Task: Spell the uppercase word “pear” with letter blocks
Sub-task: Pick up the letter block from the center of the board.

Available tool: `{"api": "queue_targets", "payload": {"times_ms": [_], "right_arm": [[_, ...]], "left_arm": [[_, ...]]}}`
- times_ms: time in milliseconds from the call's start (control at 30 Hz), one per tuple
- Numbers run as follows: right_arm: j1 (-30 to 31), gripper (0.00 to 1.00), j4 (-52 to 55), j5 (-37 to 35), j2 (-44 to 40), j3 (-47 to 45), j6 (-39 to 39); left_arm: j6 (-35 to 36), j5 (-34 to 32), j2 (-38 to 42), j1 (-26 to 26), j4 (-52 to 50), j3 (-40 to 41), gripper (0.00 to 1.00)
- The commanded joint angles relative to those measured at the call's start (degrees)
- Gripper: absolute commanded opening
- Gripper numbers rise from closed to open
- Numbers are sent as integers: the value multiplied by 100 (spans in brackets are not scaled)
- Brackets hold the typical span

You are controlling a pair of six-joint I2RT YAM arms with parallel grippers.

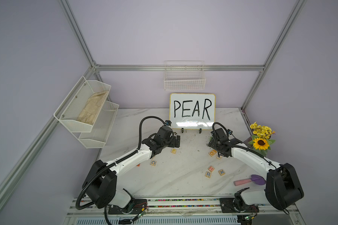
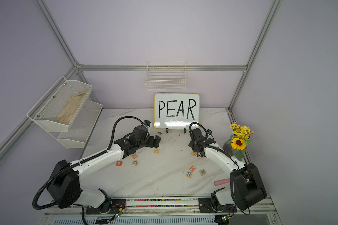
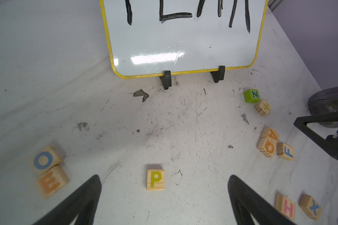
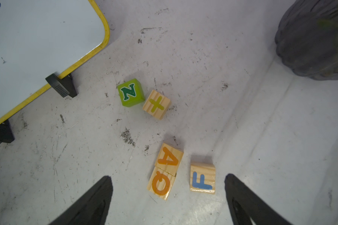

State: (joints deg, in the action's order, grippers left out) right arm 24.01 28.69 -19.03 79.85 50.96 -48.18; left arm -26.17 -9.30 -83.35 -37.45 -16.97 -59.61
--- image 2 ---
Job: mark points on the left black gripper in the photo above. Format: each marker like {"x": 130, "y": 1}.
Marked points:
{"x": 151, "y": 144}

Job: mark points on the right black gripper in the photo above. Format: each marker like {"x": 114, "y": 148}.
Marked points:
{"x": 197, "y": 146}

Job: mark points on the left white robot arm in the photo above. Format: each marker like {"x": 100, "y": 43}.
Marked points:
{"x": 64, "y": 187}

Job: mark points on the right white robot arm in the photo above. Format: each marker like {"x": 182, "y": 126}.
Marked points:
{"x": 246, "y": 185}

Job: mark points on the wooden block letter X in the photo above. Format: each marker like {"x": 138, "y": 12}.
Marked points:
{"x": 202, "y": 172}

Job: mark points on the white PEAR whiteboard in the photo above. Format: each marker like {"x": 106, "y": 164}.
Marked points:
{"x": 176, "y": 110}

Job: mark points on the wooden block letter Q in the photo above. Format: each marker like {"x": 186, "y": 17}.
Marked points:
{"x": 135, "y": 163}

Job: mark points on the red letter block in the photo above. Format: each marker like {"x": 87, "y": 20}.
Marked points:
{"x": 119, "y": 163}

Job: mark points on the wooden block red H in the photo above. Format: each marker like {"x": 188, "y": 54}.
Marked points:
{"x": 192, "y": 168}

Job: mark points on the yellow flower bouquet pot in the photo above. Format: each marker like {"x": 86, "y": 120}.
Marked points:
{"x": 237, "y": 145}

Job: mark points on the purple pink toy shovel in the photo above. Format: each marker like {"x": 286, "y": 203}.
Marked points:
{"x": 221, "y": 182}

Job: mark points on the white mesh lower shelf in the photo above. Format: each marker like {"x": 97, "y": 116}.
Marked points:
{"x": 78, "y": 134}

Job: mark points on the white mesh shelf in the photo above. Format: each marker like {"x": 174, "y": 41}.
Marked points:
{"x": 78, "y": 134}
{"x": 44, "y": 112}

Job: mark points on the beige cloth in shelf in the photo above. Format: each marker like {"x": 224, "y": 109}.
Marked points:
{"x": 66, "y": 115}

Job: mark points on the white mesh upper shelf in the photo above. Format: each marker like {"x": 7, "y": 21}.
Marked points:
{"x": 44, "y": 112}

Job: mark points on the white wire wall basket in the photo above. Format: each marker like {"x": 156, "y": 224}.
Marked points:
{"x": 166, "y": 76}

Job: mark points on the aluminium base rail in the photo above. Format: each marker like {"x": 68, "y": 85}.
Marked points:
{"x": 178, "y": 206}

